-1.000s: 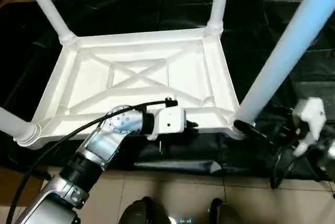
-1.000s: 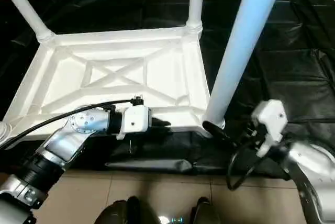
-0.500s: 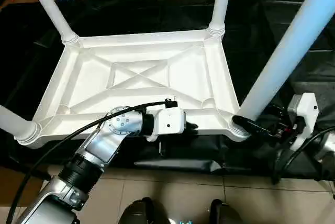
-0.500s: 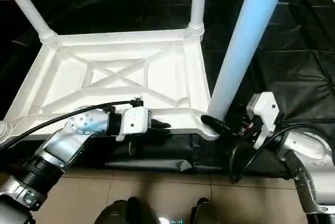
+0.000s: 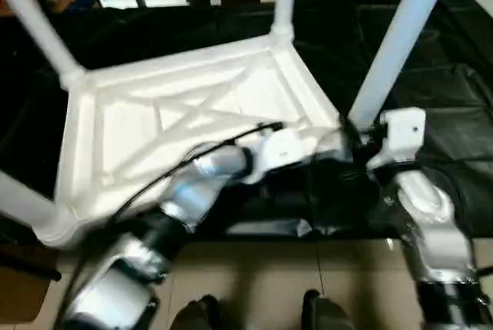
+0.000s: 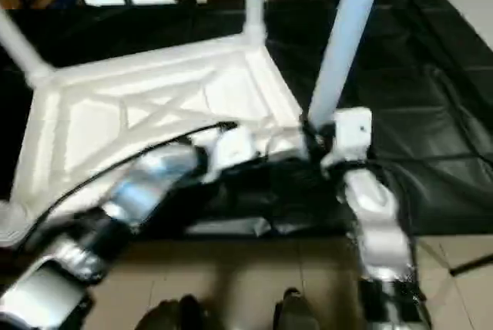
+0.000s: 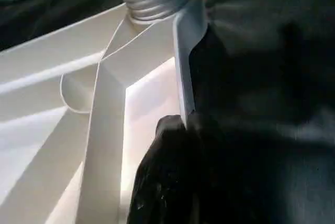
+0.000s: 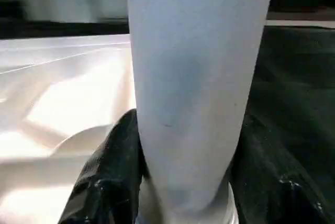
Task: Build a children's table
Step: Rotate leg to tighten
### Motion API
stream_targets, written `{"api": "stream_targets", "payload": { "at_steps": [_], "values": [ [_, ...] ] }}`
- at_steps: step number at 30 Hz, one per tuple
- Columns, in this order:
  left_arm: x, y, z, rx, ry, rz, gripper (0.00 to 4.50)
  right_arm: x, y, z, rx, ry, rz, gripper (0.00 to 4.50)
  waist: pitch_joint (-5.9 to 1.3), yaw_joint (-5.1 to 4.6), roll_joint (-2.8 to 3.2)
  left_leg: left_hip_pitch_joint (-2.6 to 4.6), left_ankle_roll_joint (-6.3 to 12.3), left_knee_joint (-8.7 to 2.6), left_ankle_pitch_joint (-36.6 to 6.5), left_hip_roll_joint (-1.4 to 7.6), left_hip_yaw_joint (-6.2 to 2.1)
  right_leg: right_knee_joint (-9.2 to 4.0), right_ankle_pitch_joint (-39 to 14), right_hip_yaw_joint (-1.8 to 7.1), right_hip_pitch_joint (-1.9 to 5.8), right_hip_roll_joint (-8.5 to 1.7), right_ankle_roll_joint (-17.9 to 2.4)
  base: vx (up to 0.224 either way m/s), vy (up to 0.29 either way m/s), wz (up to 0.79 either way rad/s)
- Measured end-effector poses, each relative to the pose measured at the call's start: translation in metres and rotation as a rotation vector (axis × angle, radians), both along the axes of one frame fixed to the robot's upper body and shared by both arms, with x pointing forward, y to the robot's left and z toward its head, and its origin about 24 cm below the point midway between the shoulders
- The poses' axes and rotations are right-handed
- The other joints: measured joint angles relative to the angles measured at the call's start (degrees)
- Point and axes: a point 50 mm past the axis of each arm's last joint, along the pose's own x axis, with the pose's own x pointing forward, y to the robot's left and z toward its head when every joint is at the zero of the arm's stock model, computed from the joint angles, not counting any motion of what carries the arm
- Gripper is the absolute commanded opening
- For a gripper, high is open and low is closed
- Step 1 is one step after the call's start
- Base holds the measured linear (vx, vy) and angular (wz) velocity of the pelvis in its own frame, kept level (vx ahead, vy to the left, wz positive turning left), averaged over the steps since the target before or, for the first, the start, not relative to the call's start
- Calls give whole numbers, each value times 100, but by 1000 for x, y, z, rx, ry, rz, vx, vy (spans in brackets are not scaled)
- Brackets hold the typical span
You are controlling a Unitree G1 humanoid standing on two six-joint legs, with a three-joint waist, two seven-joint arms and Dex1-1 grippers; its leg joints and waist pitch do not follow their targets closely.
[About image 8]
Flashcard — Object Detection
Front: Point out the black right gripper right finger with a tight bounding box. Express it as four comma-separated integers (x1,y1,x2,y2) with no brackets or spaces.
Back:
229,115,333,224

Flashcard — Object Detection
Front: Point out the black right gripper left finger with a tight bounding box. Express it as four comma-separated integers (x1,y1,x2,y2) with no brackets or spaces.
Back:
57,108,147,224

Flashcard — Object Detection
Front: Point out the white plastic table top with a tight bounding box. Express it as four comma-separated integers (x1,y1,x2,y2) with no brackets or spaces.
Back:
0,33,139,224

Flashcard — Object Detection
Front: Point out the black mat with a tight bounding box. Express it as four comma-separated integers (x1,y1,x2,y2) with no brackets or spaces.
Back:
0,17,335,224

